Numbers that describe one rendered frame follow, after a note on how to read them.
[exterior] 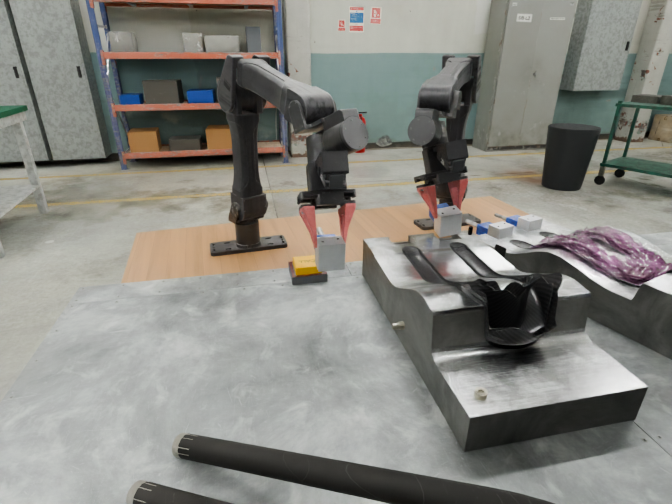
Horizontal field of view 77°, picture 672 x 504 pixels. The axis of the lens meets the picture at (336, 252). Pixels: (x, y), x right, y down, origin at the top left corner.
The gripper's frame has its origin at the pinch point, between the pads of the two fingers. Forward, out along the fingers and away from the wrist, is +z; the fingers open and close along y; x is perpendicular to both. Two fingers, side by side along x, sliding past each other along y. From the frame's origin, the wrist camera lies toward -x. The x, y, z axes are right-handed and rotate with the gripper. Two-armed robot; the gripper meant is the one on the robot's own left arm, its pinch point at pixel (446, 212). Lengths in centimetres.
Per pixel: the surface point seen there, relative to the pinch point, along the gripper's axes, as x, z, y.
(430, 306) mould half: -32.7, 10.6, -17.8
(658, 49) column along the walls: 492, -139, 561
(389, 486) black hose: -54, 21, -31
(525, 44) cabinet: 454, -166, 327
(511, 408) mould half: -43, 23, -13
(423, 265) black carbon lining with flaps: -9.5, 8.8, -10.3
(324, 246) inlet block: -15.7, 0.5, -29.6
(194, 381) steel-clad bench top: -24, 16, -55
